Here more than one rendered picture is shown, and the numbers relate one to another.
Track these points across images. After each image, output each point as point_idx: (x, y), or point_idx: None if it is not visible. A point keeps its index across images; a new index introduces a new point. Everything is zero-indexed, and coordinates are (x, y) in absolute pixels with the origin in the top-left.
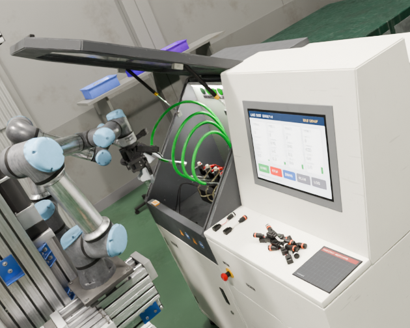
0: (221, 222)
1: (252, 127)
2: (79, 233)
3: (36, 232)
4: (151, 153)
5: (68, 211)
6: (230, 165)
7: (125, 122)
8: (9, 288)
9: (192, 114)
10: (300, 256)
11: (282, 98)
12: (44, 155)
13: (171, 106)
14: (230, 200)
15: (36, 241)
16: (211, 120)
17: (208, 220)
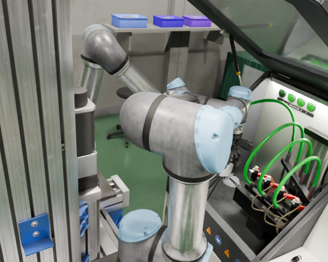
0: (282, 261)
1: None
2: (154, 232)
3: (82, 186)
4: None
5: (179, 220)
6: (322, 206)
7: (249, 107)
8: (23, 253)
9: (291, 122)
10: None
11: None
12: (222, 146)
13: (264, 99)
14: (299, 238)
15: (78, 199)
16: (267, 121)
17: (269, 251)
